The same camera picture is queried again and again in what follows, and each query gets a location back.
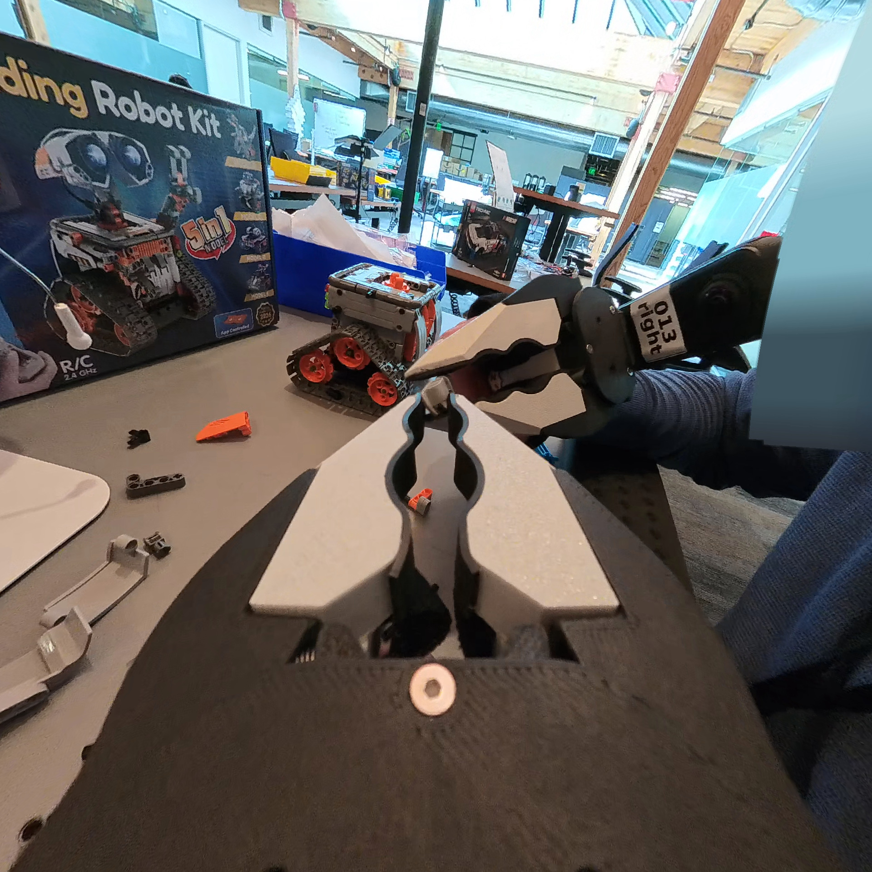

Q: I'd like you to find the wooden side table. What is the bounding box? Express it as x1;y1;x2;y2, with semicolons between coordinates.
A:
511;185;621;267

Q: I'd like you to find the black car model box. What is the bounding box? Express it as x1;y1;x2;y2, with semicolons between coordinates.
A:
451;199;532;282

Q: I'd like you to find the tracked toy vehicle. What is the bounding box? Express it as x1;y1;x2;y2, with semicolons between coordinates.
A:
286;262;447;416

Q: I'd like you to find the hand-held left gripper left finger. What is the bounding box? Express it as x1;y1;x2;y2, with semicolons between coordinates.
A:
248;395;425;655

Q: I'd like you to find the person's right forearm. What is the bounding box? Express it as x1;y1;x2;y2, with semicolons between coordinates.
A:
565;368;839;501

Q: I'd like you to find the blue tote with white paper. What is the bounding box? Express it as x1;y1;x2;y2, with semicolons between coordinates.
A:
271;194;447;317

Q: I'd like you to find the whiteboard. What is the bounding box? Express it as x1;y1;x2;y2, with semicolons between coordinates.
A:
312;97;367;147

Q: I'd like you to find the dark grey beam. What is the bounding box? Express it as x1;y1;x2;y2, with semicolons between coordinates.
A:
124;471;187;500

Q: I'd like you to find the orange brick with holes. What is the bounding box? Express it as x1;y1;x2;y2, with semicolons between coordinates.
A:
195;411;253;444

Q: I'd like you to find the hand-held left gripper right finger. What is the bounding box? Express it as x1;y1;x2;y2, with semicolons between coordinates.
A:
450;394;621;638

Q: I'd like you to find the grey block panel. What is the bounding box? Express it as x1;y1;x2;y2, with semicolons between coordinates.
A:
0;606;94;724

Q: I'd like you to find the person's blue clothing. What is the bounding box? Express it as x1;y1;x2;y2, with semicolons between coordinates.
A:
718;450;872;872

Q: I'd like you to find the person's right hand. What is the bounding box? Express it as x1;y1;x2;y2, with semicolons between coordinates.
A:
451;361;497;404

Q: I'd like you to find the black steel column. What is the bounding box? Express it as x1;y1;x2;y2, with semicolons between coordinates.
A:
397;0;447;234

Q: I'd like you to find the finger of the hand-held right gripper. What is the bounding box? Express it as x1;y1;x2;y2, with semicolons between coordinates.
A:
404;302;568;380
473;370;589;438

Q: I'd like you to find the yellow parts bin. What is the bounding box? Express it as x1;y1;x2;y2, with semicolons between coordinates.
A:
269;155;335;188

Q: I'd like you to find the blue toy box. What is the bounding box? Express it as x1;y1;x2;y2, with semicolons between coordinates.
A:
0;30;282;403

